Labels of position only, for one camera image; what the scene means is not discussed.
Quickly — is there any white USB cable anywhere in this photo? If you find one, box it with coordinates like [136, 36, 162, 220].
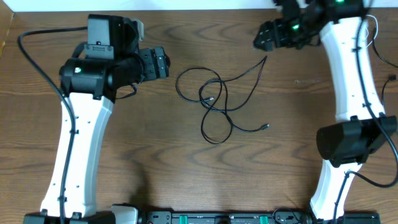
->
[365, 14, 379, 49]

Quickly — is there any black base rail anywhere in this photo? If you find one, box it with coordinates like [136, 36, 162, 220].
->
[23, 203, 381, 224]

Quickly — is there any black USB cable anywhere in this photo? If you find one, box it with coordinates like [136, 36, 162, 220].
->
[371, 34, 398, 134]
[175, 55, 271, 146]

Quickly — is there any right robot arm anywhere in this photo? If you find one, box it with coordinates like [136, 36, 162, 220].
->
[253, 0, 397, 223]

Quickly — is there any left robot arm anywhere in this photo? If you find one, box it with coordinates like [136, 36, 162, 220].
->
[24, 14, 170, 223]

